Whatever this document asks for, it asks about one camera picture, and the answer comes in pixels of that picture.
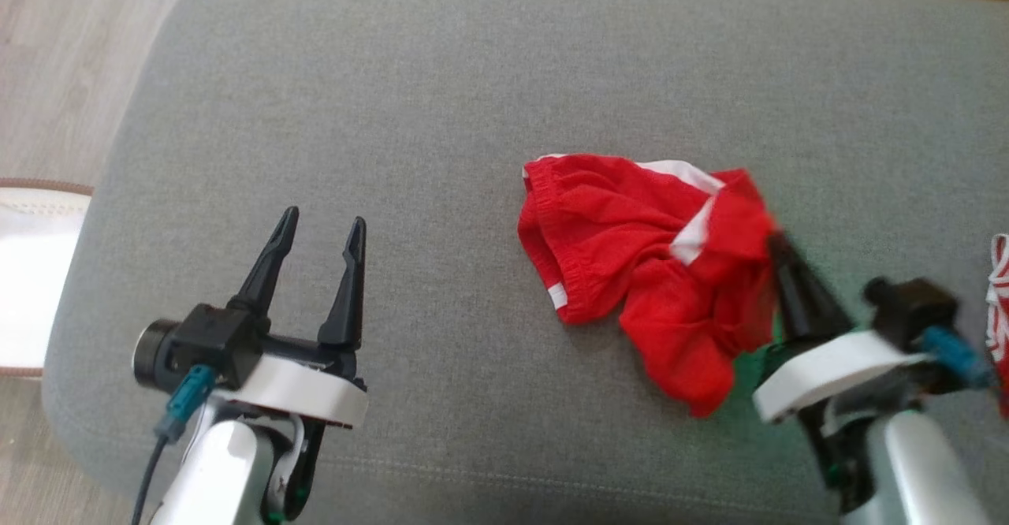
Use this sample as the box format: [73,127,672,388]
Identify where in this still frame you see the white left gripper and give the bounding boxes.
[213,206,370,522]

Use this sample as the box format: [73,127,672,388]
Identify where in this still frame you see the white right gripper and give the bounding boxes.
[753,233,931,514]

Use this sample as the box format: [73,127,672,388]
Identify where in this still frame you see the red shirt white sleeves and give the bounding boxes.
[985,233,1009,417]

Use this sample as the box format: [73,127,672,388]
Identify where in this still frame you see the red shorts white stripe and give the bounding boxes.
[517,153,781,418]

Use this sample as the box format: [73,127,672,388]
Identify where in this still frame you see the grey sofa seat cushion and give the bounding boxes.
[41,0,1009,525]

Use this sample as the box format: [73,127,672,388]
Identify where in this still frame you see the teal cable plug right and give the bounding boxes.
[918,326,994,390]

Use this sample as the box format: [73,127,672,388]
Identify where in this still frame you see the black cable teal plug left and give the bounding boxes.
[130,363,218,525]

